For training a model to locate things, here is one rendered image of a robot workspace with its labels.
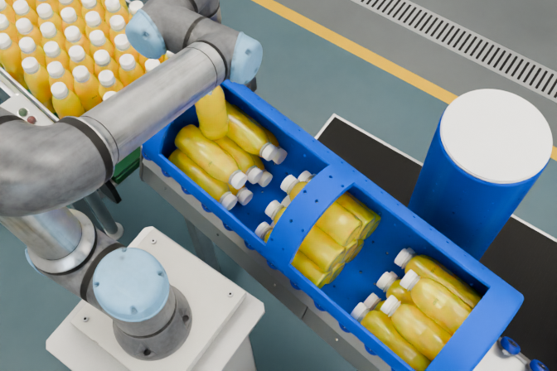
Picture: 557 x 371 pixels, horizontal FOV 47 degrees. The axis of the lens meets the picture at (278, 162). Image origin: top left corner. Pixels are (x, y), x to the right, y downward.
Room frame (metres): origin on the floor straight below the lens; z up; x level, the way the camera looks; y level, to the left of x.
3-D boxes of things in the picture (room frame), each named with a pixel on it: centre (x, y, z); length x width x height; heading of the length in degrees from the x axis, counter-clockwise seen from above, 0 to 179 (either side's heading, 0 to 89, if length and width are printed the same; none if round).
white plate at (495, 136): (0.84, -0.55, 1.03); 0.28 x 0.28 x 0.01
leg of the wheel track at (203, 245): (0.84, 0.27, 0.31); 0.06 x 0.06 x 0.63; 46
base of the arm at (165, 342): (0.35, 0.25, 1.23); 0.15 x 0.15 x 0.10
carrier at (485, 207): (0.84, -0.55, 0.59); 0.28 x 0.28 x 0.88
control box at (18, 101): (0.87, 0.62, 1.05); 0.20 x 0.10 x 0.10; 46
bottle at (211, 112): (0.82, 0.15, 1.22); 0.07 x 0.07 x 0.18
